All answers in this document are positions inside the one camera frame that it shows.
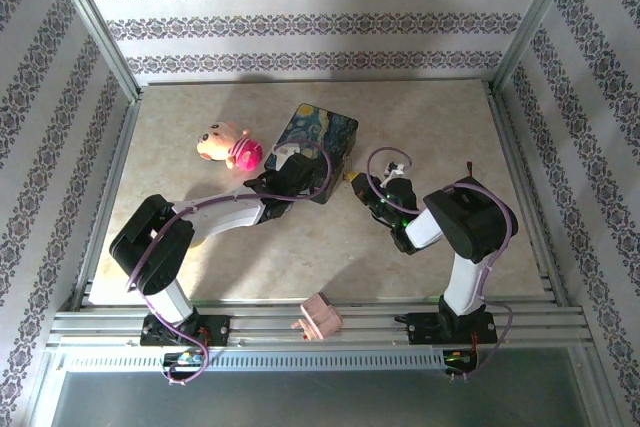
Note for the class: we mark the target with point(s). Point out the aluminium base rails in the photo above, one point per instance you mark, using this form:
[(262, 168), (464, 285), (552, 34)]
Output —
[(375, 329)]

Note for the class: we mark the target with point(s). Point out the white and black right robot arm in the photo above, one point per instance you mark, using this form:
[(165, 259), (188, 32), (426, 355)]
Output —
[(467, 217)]

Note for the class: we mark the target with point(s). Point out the pink plastic block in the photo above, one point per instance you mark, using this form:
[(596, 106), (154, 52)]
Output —
[(320, 319)]

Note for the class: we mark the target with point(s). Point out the grey metal panel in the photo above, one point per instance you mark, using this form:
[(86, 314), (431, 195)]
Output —
[(300, 402)]

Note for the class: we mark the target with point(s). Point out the aluminium side rail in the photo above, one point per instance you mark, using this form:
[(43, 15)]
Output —
[(524, 172), (107, 197)]

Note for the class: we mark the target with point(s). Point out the small circuit board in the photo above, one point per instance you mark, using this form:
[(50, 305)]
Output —
[(457, 359), (184, 358)]

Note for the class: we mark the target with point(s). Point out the starry night painting box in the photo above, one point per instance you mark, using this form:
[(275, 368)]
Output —
[(320, 124)]

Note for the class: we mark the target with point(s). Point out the aluminium frame post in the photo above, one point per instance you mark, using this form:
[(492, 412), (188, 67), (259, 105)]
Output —
[(94, 22), (536, 22)]

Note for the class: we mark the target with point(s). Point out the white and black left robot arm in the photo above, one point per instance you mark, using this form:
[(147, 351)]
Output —
[(225, 212)]

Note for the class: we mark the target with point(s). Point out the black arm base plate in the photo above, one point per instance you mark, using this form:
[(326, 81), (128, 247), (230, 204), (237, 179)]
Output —
[(220, 329), (417, 329)]

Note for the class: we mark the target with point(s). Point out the aluminium rear rail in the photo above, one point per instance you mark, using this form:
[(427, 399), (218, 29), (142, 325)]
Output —
[(300, 82)]

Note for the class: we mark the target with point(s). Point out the pink pig plush toy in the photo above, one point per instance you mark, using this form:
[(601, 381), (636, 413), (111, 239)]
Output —
[(230, 147)]

